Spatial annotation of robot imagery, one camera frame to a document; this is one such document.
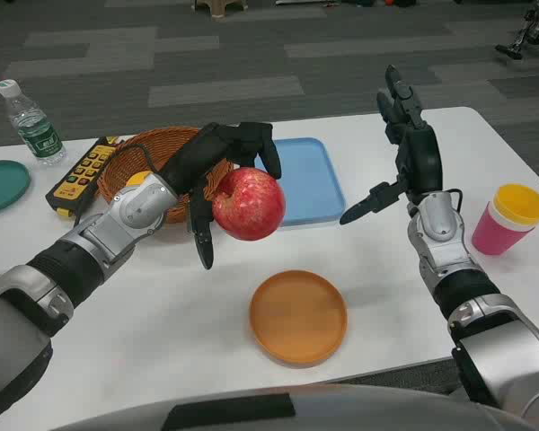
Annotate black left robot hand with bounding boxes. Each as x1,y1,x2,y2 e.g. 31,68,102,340
161,121,283,271

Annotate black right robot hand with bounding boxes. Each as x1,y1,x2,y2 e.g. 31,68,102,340
339,64,445,226

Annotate red apple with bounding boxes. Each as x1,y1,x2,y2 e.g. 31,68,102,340
211,166,287,242

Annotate orange round plate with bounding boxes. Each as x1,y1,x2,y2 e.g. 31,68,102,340
249,269,349,368

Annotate green round plate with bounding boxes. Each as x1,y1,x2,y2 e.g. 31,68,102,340
0,159,31,216

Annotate brown wicker basket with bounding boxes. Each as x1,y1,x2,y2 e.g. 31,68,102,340
97,127,235,224

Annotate pink plastic cup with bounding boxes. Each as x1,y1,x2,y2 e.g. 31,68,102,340
471,200,536,257

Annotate yellow plastic cup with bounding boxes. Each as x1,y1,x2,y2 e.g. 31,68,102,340
494,183,539,226

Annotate blue rectangular tray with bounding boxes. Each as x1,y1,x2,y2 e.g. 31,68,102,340
253,136,347,230

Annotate white plastic cup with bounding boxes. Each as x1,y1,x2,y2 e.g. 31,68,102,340
488,200,538,233

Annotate yellow black remote controller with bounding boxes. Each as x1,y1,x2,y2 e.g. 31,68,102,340
45,136,120,218

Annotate beige plastic stool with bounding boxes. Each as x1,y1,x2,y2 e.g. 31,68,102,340
192,0,240,19

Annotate humanoid robot legs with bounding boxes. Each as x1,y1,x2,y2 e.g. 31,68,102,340
494,0,539,61

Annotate clear plastic water bottle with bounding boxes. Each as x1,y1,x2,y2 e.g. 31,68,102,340
0,79,68,167

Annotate silver robot chest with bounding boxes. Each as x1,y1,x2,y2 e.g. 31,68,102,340
49,383,539,431

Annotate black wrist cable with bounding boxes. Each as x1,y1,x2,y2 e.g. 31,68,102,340
73,143,163,226

